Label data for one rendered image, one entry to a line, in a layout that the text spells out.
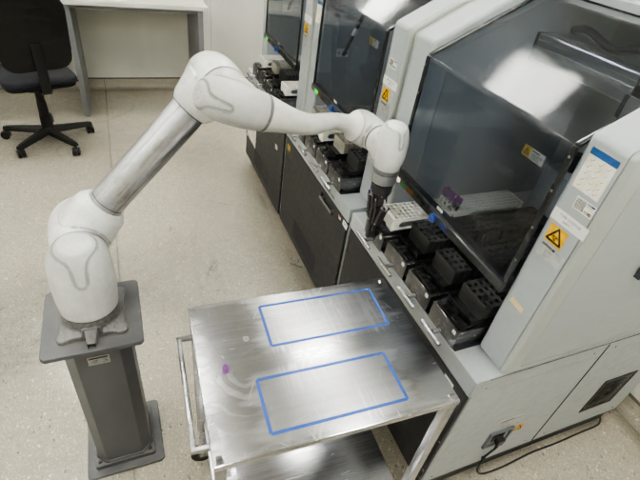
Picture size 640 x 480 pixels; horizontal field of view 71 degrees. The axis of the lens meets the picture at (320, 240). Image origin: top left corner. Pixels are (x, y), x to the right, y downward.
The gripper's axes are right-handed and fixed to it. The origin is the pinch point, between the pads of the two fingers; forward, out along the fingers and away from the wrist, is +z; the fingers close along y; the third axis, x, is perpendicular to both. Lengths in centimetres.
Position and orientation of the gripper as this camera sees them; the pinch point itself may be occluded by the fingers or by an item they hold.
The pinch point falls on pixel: (370, 229)
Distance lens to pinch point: 167.9
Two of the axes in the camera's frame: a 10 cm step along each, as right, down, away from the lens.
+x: -9.2, 1.3, -3.6
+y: -3.6, -6.1, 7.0
